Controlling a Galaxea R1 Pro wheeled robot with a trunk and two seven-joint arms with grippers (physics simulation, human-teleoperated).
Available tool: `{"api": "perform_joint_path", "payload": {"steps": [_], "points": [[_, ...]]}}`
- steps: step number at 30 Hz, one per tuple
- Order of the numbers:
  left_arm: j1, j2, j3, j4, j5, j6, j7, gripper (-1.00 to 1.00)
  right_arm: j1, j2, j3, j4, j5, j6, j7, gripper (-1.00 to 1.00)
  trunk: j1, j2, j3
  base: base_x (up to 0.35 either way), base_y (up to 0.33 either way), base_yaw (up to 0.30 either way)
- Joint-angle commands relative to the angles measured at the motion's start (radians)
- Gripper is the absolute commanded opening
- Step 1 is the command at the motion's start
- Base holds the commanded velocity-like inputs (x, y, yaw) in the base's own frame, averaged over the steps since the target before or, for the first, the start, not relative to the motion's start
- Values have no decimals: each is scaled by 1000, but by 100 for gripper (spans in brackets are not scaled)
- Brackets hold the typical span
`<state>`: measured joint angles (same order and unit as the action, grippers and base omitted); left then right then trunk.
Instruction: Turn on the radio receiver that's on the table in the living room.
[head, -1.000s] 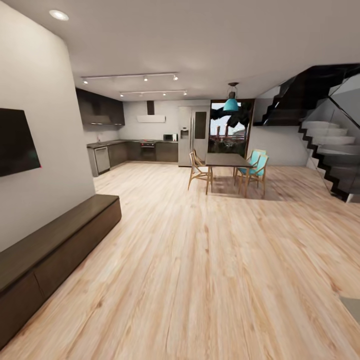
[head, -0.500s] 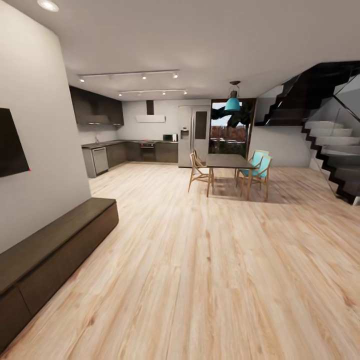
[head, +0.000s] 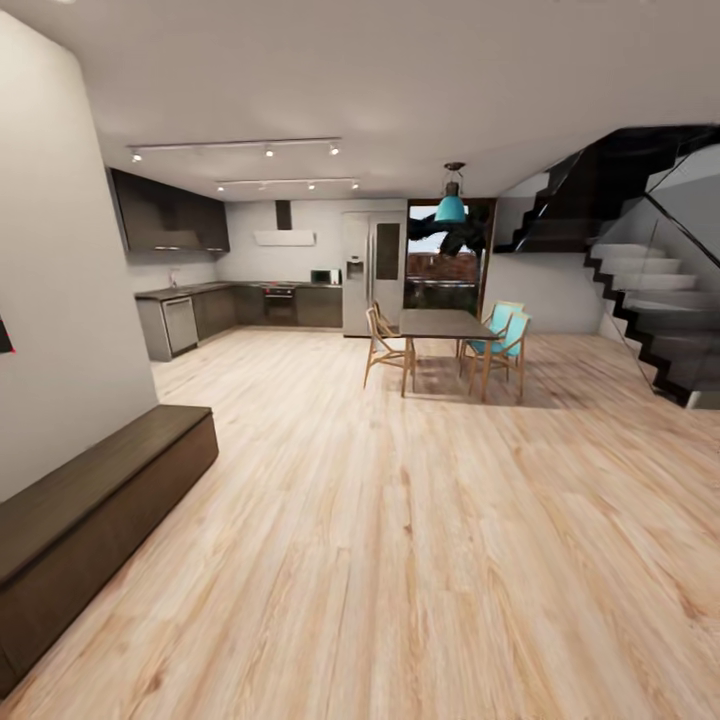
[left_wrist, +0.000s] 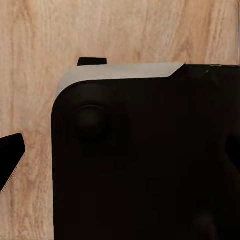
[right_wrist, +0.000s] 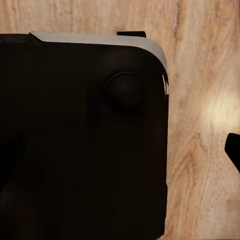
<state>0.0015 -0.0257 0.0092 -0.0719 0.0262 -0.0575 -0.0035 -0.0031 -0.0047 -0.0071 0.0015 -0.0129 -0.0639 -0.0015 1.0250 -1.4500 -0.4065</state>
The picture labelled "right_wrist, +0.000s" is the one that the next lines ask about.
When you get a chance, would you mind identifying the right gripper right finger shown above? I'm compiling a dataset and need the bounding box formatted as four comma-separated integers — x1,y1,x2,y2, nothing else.
224,132,240,172

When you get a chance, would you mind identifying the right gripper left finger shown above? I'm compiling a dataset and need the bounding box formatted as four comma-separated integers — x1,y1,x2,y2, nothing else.
0,133,26,192

